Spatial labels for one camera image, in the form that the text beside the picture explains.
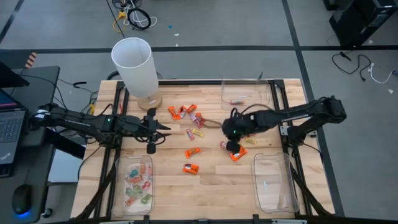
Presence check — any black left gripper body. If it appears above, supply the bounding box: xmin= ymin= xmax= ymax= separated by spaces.
xmin=119 ymin=107 xmax=158 ymax=155

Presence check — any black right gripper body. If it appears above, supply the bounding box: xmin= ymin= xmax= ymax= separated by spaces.
xmin=223 ymin=113 xmax=254 ymax=154

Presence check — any orange Reese's candy pack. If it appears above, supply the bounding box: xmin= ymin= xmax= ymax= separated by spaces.
xmin=183 ymin=164 xmax=200 ymax=175

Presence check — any clear plastic bin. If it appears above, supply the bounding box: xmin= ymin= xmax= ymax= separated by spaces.
xmin=111 ymin=154 xmax=155 ymax=218
xmin=220 ymin=77 xmax=271 ymax=113
xmin=251 ymin=152 xmax=299 ymax=215

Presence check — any white cylinder lamp wooden base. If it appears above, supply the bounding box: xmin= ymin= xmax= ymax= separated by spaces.
xmin=111 ymin=37 xmax=164 ymax=112

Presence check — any white panel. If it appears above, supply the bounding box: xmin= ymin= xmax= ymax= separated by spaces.
xmin=48 ymin=148 xmax=83 ymax=184

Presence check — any small black desk device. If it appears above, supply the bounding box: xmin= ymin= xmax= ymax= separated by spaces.
xmin=27 ymin=116 xmax=40 ymax=131

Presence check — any black desk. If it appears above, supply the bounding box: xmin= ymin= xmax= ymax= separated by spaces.
xmin=0 ymin=65 xmax=62 ymax=224

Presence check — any orange black striped object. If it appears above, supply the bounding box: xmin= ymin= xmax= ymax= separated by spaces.
xmin=24 ymin=52 xmax=37 ymax=69

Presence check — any black laptop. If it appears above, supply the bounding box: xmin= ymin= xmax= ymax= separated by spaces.
xmin=0 ymin=88 xmax=27 ymax=166

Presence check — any black computer mouse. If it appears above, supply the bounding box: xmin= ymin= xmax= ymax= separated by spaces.
xmin=11 ymin=184 xmax=33 ymax=216

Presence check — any black screen lid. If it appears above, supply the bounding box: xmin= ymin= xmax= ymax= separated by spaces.
xmin=0 ymin=61 xmax=30 ymax=89

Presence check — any black computer tower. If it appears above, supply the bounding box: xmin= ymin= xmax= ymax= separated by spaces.
xmin=328 ymin=0 xmax=398 ymax=47

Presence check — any black cable coil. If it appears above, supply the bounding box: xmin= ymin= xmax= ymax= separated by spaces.
xmin=127 ymin=7 xmax=152 ymax=31

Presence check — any yellow power cable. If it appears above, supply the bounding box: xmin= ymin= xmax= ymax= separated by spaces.
xmin=112 ymin=11 xmax=127 ymax=34

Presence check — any black floor cable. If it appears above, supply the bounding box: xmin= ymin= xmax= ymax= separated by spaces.
xmin=331 ymin=51 xmax=373 ymax=82

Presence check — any white floor cable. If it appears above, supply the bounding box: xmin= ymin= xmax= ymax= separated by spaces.
xmin=368 ymin=63 xmax=396 ymax=85

